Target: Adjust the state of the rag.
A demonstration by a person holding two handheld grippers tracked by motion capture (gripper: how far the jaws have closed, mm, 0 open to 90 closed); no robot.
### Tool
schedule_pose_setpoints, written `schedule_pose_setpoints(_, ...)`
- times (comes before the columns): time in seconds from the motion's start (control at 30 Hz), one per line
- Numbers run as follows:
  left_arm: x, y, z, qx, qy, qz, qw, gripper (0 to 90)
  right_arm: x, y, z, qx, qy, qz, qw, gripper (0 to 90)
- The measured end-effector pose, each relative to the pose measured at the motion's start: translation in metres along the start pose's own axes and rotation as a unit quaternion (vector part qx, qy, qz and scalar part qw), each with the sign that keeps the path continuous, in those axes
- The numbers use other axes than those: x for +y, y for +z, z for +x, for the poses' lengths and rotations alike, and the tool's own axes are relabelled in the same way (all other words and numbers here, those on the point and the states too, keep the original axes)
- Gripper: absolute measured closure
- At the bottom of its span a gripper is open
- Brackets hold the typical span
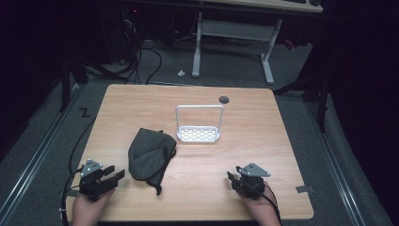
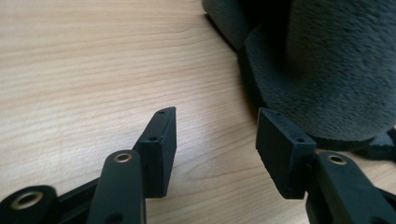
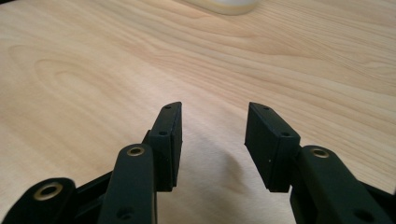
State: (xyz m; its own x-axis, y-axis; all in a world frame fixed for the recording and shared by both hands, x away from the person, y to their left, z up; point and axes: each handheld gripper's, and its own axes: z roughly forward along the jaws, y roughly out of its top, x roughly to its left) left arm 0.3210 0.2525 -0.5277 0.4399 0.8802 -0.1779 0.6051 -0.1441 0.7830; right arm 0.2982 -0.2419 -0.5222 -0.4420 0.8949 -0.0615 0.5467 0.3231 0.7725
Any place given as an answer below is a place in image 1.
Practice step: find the dark grey cloth bag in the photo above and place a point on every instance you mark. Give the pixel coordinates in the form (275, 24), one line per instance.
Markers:
(147, 155)

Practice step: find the small red object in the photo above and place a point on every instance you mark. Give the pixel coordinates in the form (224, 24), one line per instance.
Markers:
(288, 44)

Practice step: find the dark computer tower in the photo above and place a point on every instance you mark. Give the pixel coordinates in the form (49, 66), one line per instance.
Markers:
(119, 31)

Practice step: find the metal floor rail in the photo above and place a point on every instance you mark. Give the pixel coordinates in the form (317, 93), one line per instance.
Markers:
(335, 163)
(34, 163)

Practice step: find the black round table grommet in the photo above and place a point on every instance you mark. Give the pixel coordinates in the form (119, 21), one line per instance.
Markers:
(223, 100)

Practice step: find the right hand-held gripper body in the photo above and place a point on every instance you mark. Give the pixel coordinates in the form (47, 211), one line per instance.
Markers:
(251, 183)

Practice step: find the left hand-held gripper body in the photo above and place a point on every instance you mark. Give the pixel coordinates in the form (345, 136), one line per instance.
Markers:
(92, 185)

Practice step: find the grey tape piece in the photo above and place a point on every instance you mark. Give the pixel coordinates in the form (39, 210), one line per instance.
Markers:
(72, 193)
(304, 189)

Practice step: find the person's right hand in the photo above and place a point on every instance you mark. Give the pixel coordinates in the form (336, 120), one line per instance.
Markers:
(265, 210)

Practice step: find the white crumpled paper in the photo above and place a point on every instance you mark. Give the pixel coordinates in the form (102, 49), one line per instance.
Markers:
(181, 73)

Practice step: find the grey desk with white legs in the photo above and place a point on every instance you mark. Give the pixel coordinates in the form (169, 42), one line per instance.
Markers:
(238, 29)

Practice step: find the black metal stand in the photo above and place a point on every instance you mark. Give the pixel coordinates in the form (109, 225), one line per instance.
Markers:
(323, 106)
(65, 88)

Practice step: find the person's left hand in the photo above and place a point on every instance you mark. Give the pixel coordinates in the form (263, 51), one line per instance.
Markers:
(89, 212)

